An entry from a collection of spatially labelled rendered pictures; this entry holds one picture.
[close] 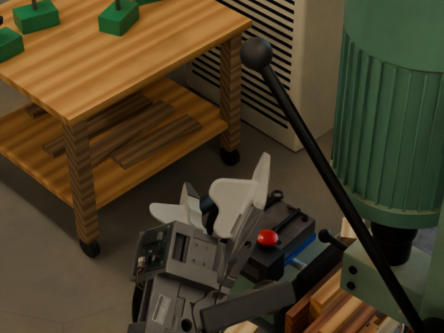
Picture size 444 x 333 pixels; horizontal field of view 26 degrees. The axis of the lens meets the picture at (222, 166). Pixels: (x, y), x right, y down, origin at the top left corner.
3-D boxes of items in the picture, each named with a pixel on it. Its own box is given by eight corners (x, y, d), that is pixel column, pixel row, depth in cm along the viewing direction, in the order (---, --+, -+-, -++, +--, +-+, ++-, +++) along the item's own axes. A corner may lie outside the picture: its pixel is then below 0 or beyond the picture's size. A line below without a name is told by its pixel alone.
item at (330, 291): (378, 261, 147) (382, 227, 142) (389, 267, 146) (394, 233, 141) (306, 331, 136) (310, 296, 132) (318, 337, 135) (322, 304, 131)
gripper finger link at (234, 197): (238, 147, 90) (194, 231, 92) (289, 168, 93) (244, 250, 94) (226, 135, 93) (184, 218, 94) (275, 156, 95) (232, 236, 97)
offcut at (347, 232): (360, 256, 148) (362, 239, 145) (338, 253, 148) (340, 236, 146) (362, 236, 151) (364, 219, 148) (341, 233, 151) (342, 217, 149)
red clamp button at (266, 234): (265, 229, 135) (265, 224, 135) (281, 239, 134) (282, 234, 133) (251, 241, 134) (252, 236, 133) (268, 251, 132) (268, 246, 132)
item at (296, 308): (378, 250, 148) (382, 221, 144) (384, 254, 148) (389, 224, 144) (283, 343, 135) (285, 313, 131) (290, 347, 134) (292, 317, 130)
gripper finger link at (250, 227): (258, 212, 92) (215, 290, 93) (271, 217, 92) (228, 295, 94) (240, 193, 96) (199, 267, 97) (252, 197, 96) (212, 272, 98)
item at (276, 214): (263, 208, 147) (264, 181, 143) (322, 241, 141) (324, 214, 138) (207, 255, 139) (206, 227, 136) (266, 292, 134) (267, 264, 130)
